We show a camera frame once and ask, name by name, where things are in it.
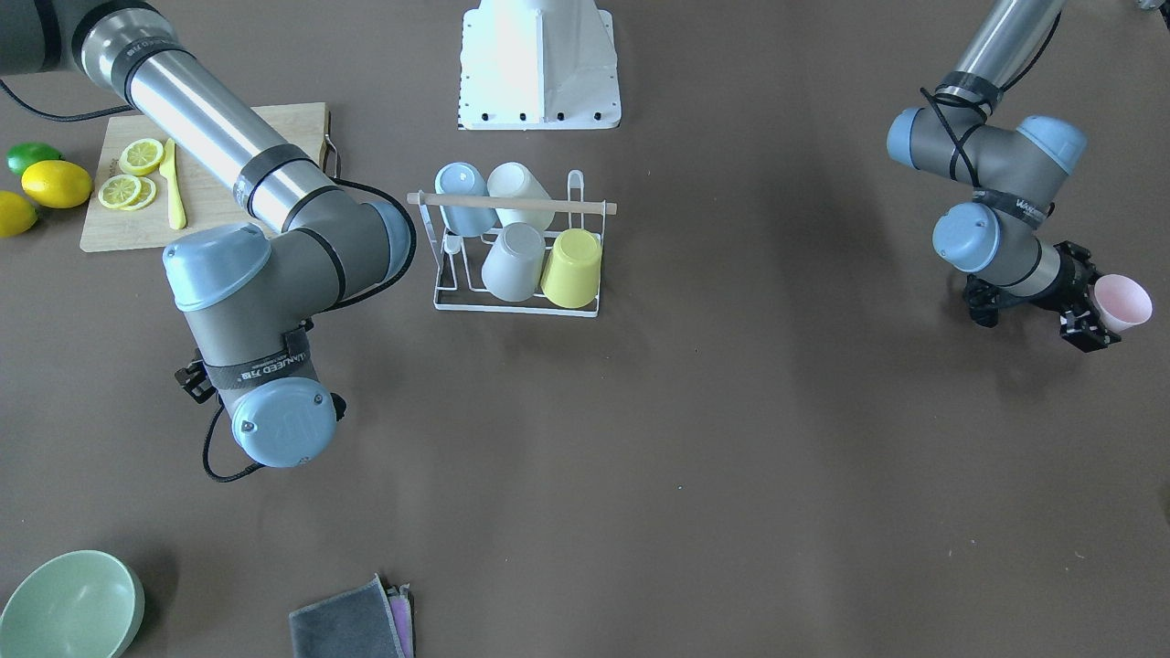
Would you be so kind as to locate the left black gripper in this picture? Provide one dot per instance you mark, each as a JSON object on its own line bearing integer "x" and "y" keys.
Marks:
{"x": 1068, "y": 282}

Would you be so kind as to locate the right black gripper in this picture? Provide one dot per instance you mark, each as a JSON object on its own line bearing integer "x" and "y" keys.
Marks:
{"x": 194, "y": 381}

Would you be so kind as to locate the pink cup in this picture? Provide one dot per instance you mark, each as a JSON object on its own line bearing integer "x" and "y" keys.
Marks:
{"x": 1121, "y": 302}

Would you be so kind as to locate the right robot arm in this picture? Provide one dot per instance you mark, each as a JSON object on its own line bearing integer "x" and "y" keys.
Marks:
{"x": 248, "y": 290}

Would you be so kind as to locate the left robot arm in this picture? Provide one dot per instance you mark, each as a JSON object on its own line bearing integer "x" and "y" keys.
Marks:
{"x": 1014, "y": 176}

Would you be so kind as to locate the light blue cup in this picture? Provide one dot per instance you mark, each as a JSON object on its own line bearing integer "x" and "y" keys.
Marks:
{"x": 463, "y": 179}

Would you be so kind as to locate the grey cup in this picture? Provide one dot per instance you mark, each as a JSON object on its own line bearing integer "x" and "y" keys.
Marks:
{"x": 513, "y": 266}

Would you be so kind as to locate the white cup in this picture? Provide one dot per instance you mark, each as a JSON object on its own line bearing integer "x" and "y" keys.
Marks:
{"x": 514, "y": 180}

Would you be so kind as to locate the yellow cup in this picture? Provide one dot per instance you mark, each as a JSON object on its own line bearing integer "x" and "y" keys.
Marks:
{"x": 572, "y": 276}

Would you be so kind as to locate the bamboo cutting board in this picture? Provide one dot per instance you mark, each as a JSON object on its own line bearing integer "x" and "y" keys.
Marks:
{"x": 206, "y": 201}

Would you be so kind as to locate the yellow plastic knife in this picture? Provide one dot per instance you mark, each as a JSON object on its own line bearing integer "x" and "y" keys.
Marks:
{"x": 168, "y": 169}

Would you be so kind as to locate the lemon slice upper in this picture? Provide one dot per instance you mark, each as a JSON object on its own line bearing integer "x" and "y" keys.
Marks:
{"x": 141, "y": 157}

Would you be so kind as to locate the yellow lemon lower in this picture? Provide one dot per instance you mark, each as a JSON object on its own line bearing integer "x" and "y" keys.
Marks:
{"x": 17, "y": 214}

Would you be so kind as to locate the yellow lemon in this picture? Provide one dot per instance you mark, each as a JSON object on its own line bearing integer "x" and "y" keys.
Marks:
{"x": 17, "y": 214}
{"x": 57, "y": 184}

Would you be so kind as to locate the yellow lemon upper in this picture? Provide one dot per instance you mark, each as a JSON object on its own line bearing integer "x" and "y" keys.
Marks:
{"x": 57, "y": 184}

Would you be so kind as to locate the green bowl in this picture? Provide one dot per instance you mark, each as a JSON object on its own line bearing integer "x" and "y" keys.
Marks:
{"x": 85, "y": 603}

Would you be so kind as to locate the green lime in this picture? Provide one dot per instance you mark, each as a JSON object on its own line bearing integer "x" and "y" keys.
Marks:
{"x": 20, "y": 156}

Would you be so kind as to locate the grey folded cloth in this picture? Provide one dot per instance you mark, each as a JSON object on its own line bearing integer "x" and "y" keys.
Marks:
{"x": 356, "y": 623}

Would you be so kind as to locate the purple cloth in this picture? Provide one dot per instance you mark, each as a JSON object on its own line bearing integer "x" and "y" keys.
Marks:
{"x": 400, "y": 605}

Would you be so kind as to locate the white wire cup holder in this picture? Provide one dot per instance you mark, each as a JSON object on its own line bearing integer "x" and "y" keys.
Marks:
{"x": 458, "y": 284}

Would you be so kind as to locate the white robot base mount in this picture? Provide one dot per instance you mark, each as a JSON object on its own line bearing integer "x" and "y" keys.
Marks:
{"x": 538, "y": 65}

